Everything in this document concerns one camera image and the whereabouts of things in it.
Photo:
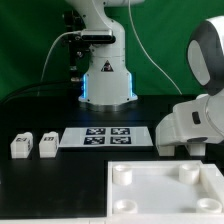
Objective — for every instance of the white square table top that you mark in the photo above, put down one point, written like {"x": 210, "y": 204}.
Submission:
{"x": 160, "y": 193}

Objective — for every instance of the white sheet with AprilTags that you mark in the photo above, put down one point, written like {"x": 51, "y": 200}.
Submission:
{"x": 106, "y": 137}

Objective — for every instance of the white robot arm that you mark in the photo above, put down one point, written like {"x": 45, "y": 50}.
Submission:
{"x": 107, "y": 85}

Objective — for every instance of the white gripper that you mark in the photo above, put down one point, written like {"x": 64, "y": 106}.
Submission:
{"x": 199, "y": 121}

